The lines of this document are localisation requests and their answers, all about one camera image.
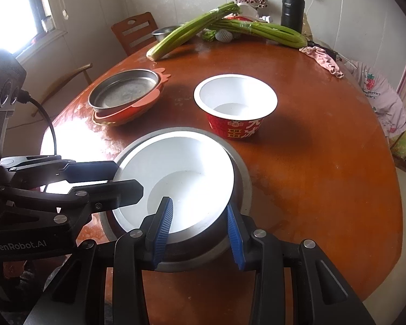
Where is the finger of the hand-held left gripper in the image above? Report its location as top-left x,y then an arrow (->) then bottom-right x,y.
0,155 -> 120,187
0,178 -> 145,231

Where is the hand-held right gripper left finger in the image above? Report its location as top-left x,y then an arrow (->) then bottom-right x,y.
22,196 -> 174,325

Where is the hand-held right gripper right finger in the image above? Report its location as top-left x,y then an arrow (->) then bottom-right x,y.
227,202 -> 376,325

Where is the red paper bowl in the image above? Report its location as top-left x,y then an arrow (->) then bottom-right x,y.
193,74 -> 279,140
112,135 -> 238,235

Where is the stainless steel plate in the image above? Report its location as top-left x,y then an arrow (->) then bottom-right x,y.
88,69 -> 160,112

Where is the orange eared plate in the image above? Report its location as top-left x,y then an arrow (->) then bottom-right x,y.
92,68 -> 172,127

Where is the curved-back chair with dark seat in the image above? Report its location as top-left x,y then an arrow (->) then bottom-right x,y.
40,62 -> 94,109

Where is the reddish wooden slat chair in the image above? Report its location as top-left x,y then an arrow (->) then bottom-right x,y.
110,11 -> 160,57

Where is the large stainless steel basin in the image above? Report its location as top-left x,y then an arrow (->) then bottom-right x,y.
152,26 -> 185,43

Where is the thick celery bunch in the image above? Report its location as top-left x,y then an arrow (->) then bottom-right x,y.
146,1 -> 241,62

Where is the window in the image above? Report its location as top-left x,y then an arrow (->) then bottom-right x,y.
0,0 -> 69,59

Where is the fruit in white foam net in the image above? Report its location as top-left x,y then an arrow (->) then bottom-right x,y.
215,29 -> 234,44

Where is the yellow-green box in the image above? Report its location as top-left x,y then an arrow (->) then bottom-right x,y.
390,126 -> 406,160

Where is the pink cloth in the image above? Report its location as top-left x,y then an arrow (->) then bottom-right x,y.
299,46 -> 345,79

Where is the light purple garment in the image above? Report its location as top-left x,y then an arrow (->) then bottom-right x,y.
349,60 -> 406,140

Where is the thin celery bunch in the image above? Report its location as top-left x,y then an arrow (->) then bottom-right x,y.
206,18 -> 308,49

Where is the small black object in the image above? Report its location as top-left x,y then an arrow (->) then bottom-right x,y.
306,40 -> 339,59

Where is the red and white bouquet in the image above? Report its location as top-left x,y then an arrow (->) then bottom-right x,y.
235,0 -> 268,9

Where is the black thermos bottle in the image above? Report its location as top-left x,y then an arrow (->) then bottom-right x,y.
280,0 -> 307,35

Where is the black cable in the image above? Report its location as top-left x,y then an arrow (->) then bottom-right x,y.
19,89 -> 59,157

